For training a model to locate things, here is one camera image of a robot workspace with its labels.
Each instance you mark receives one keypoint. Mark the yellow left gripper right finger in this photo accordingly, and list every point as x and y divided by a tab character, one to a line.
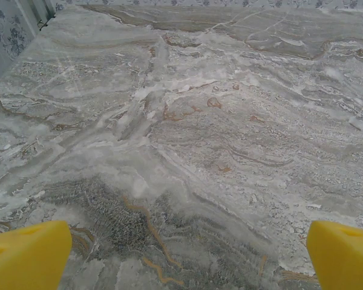
345	259

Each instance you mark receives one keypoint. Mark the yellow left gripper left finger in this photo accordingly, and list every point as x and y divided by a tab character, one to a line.
24	259

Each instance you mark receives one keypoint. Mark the aluminium vertical frame post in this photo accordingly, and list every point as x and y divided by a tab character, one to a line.
37	13

